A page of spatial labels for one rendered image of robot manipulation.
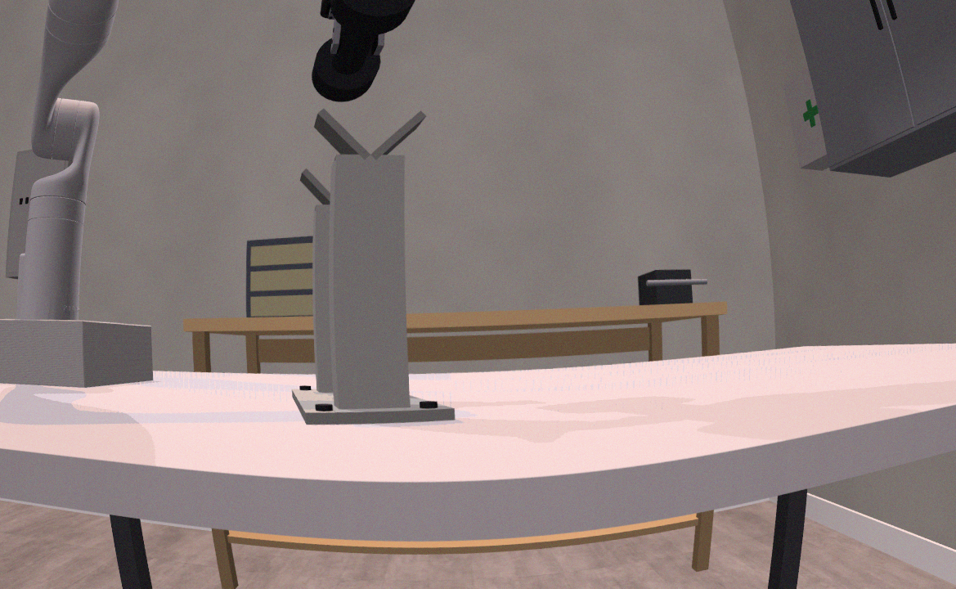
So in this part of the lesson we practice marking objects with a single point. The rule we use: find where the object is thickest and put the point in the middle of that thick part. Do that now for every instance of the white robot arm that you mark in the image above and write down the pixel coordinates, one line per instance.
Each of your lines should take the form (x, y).
(49, 271)

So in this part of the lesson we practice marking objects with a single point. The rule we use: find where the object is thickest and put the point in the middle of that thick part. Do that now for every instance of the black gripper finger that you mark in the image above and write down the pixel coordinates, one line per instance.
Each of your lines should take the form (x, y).
(377, 45)
(337, 35)

